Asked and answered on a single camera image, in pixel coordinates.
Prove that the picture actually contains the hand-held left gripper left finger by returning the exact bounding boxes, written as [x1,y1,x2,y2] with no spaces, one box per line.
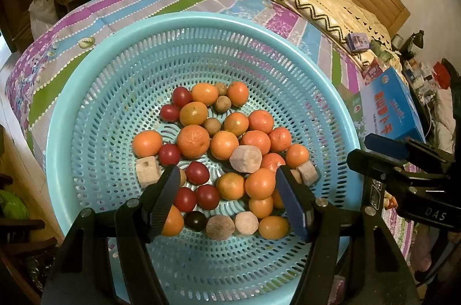
[41,164,182,305]

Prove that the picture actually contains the black desk lamp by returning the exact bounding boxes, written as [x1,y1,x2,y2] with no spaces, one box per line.
[403,31,426,57]

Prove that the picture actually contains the white plastic bag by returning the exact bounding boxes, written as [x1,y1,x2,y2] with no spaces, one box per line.
[29,0,58,39]

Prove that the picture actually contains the green leafy vegetable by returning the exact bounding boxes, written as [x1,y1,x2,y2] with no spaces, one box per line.
[369,38,397,64]

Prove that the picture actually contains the dark bedside table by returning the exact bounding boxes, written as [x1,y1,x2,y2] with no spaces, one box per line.
[400,53,443,104]

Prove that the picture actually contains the peeled sugarcane chunk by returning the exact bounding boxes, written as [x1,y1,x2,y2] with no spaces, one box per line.
[136,157,161,188]
[229,144,262,172]
[206,216,235,241]
[296,162,320,188]
[234,212,260,235]

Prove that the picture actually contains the pile of oranges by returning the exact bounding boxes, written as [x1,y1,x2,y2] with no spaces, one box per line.
[131,82,310,241]

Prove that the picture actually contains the dark purple cherry tomato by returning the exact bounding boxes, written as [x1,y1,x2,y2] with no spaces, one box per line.
[184,211,207,231]

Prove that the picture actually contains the green round object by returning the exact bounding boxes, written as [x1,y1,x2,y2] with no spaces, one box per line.
[0,190,29,221]

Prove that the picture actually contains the purple snack packet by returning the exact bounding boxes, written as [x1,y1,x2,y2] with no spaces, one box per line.
[346,32,370,55]

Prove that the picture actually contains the red cloth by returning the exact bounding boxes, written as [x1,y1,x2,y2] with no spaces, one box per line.
[432,62,452,89]

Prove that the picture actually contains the blue printed cardboard box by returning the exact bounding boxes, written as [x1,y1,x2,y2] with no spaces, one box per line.
[351,67,426,143]

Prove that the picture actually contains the red cherry tomato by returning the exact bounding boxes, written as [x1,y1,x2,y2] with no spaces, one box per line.
[173,187,197,212]
[171,87,191,107]
[185,161,210,185]
[159,104,181,122]
[195,184,220,210]
[158,144,182,165]

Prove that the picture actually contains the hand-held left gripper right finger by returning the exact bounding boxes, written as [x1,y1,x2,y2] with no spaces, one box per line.
[275,164,420,305]

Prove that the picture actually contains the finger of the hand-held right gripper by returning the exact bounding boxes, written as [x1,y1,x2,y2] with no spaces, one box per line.
[347,148,412,184]
[365,133,426,162]

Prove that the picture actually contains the light blue plastic colander basket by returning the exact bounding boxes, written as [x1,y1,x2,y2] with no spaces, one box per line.
[46,11,362,305]

